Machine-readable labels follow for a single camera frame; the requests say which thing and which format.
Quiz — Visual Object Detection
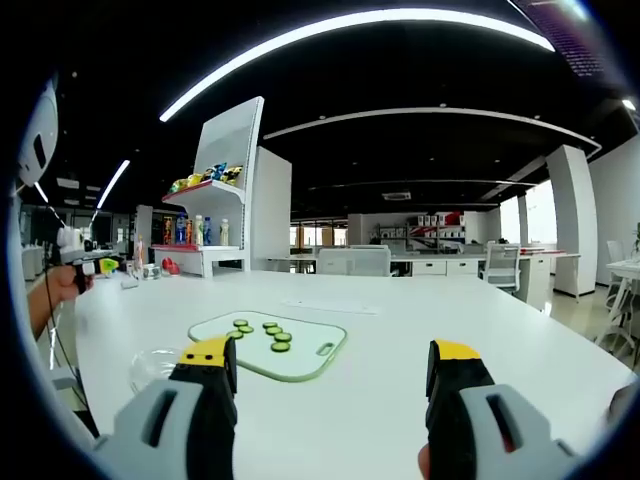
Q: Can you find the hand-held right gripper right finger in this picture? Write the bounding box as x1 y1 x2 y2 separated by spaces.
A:
425 338 581 480

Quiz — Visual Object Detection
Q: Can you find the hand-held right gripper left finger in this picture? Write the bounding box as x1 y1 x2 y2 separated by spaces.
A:
92 335 239 480

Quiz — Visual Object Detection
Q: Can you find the clear glass petri dish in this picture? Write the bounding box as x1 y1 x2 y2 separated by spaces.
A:
128 348 190 397

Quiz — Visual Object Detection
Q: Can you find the group of cucumber slices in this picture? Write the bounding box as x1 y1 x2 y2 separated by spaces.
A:
225 318 294 344

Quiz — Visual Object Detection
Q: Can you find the person's left hand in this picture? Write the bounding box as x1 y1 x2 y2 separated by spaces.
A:
48 263 95 302

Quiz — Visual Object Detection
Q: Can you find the row of drink bottles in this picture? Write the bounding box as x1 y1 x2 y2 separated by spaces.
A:
162 212 231 247

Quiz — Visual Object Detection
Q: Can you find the white green-rimmed cutting board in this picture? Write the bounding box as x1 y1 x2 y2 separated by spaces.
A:
187 310 349 384

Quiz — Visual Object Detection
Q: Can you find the white chest-worn device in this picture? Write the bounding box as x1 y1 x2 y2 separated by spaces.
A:
17 74 60 189

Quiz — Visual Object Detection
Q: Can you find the long white office desk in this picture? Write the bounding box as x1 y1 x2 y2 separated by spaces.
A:
267 252 584 304

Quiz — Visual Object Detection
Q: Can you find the white mesh office chair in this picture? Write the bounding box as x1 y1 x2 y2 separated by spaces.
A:
482 243 521 296

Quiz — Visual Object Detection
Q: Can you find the white display shelf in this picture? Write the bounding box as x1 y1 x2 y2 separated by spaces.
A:
151 96 265 279

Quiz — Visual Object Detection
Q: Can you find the white chair back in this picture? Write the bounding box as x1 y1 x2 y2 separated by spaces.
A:
317 247 392 277

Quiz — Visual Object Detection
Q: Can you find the curved ceiling light strip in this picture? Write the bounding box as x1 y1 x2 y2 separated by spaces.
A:
158 8 556 124

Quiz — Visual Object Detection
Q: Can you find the dark ceiling grille panel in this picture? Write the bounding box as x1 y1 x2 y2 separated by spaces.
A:
509 0 614 79

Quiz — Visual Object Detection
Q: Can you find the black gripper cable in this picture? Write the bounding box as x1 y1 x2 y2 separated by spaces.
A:
43 242 101 436

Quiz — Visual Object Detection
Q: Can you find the red white wall display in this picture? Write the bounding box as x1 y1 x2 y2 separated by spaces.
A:
407 212 466 251

